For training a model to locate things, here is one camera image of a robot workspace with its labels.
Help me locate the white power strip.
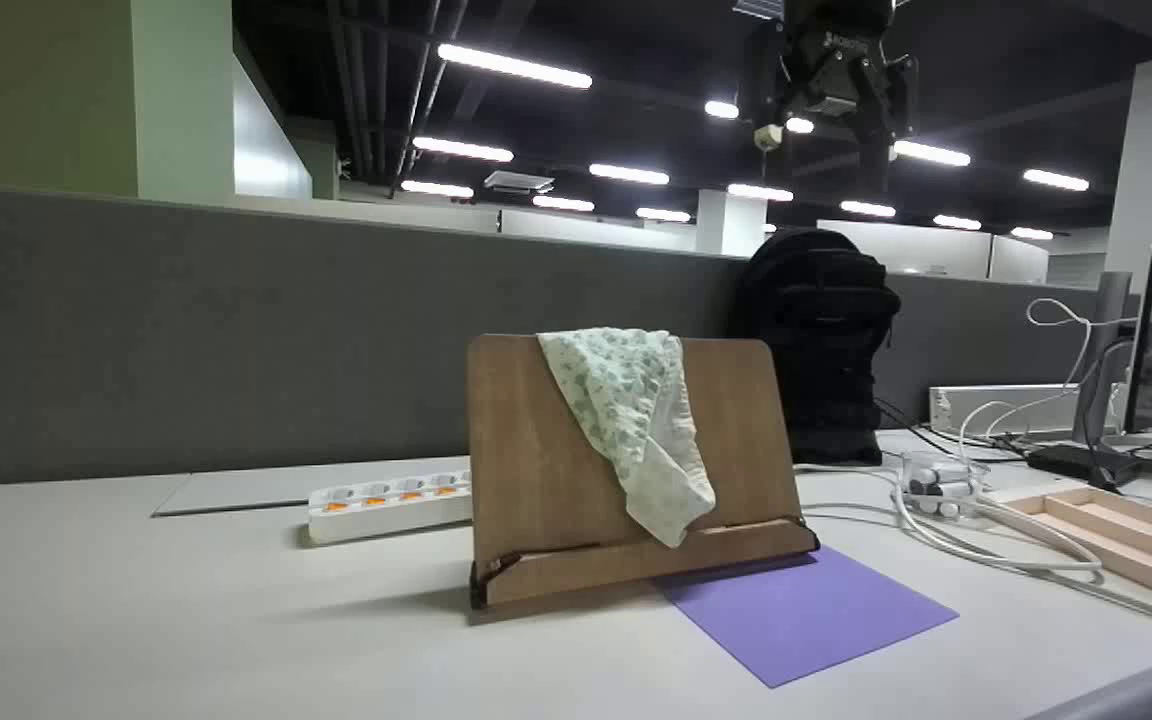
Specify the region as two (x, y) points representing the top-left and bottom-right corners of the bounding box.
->
(303, 468), (475, 549)

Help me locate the thin white looped cable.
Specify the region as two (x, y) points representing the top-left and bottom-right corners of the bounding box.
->
(953, 293), (1102, 451)

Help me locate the grey office partition panel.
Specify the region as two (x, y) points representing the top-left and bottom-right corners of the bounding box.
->
(0, 178), (1140, 493)

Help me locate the white rectangular box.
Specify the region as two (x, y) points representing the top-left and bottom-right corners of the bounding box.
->
(928, 379), (1089, 439)

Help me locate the thick white cable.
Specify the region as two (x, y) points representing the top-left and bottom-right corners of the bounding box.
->
(798, 456), (1106, 591)

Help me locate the grey monitor stand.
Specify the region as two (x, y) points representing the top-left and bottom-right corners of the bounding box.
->
(1024, 270), (1152, 493)

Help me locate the purple paper sheet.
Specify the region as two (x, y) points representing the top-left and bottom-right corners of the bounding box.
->
(651, 545), (963, 692)

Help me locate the light wooden frame tray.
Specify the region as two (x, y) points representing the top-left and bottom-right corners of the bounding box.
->
(1001, 483), (1152, 618)

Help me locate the white green floral towel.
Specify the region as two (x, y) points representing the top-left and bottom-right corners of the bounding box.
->
(533, 324), (718, 552)

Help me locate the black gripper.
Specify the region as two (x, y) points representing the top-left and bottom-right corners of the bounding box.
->
(745, 0), (919, 161)

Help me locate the wooden book stand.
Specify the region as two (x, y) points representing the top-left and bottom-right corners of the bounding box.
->
(463, 331), (825, 618)

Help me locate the grey power strip cable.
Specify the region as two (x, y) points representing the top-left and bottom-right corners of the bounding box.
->
(149, 497), (310, 521)

